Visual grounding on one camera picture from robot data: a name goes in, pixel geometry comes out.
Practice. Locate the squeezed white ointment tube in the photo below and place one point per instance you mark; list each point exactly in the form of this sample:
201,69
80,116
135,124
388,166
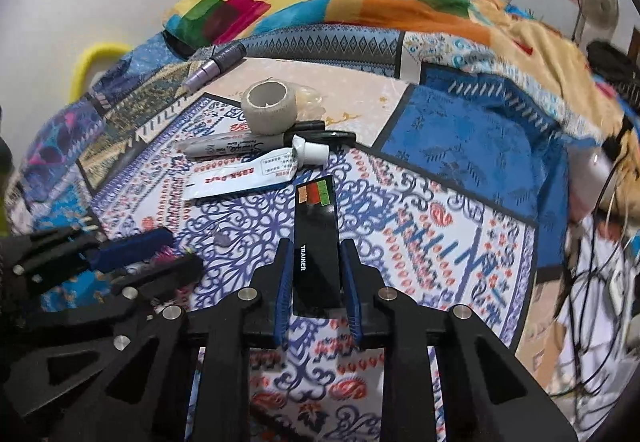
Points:
240,174

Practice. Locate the black pen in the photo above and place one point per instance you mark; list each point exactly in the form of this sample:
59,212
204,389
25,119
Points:
307,126

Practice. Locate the grey marker with black cap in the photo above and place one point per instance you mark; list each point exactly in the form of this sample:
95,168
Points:
225,144

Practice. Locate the clear plastic wrapper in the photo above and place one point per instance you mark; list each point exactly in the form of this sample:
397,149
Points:
310,99

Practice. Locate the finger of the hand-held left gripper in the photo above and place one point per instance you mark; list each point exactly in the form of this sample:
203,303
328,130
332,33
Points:
135,247
170,272

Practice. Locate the black box with colour patches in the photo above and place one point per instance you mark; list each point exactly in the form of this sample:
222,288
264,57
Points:
315,242

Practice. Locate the white bottle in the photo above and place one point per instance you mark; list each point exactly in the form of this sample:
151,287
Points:
590,179

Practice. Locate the yellow foam tube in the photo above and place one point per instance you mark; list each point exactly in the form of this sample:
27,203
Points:
95,54

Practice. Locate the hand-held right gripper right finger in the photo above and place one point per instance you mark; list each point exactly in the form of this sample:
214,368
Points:
350,292

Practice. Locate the colourful block-print blanket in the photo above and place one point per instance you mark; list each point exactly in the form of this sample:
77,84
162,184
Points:
320,2

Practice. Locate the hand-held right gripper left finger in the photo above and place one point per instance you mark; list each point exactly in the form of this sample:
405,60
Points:
282,287

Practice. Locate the black clothing pile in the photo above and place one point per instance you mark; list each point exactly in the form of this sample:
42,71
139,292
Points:
612,67

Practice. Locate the purple glitter tube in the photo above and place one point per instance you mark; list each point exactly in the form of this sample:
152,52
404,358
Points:
220,62

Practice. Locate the beige bandage tape roll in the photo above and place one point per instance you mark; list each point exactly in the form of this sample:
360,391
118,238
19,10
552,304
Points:
270,119

